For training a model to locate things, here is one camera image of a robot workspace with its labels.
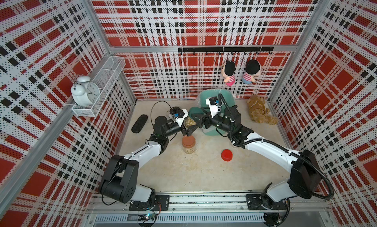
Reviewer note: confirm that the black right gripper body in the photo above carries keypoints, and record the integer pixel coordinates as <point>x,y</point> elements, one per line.
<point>217,121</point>

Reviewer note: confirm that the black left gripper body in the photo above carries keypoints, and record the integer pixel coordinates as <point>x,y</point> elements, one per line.
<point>173,128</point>

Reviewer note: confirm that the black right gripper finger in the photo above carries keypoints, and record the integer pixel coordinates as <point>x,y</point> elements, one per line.
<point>200,121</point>
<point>205,114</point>

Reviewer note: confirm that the dark green jar lid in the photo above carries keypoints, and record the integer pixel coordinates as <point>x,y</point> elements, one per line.
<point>194,111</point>

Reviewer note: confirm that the red jar lid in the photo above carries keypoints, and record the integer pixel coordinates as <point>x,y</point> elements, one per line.
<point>227,155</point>

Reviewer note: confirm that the green lid peanut jar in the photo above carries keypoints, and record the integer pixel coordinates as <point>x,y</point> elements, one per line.
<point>189,122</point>

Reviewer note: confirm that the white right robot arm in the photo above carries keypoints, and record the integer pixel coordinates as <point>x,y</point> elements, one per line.
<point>302,166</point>

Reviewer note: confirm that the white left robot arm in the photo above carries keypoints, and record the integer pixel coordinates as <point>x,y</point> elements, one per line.
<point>119,181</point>

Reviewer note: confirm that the orange lid peanut jar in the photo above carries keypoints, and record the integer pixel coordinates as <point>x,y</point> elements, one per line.
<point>188,143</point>

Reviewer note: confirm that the white round device black top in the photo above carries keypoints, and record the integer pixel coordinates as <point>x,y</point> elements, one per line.
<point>176,112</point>

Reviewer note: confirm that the clear plastic bin liner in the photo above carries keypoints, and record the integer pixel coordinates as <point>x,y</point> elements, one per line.
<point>201,102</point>

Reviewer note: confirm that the tan teddy bear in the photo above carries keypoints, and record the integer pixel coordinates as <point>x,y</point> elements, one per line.
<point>258,111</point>

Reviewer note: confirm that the pink striped hanging doll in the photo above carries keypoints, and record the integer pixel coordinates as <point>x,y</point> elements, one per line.
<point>227,72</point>

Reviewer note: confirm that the blue striped hanging doll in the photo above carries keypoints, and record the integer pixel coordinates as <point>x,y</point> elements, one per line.
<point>252,70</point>

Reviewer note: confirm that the white twin-bell alarm clock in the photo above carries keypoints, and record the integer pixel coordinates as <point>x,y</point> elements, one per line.
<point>84,91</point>

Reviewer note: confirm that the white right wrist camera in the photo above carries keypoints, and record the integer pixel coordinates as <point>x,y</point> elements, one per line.
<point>213,104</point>

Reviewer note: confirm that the white wire mesh shelf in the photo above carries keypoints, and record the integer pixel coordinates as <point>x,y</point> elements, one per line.
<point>105,79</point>

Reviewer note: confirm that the black wall hook rail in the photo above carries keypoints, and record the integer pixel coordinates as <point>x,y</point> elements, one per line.
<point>225,49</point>

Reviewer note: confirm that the green circuit board with wires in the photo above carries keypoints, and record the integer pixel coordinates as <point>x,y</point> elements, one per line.
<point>148,219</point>

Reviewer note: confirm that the metal base rail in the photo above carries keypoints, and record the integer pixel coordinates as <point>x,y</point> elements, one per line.
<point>211,208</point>

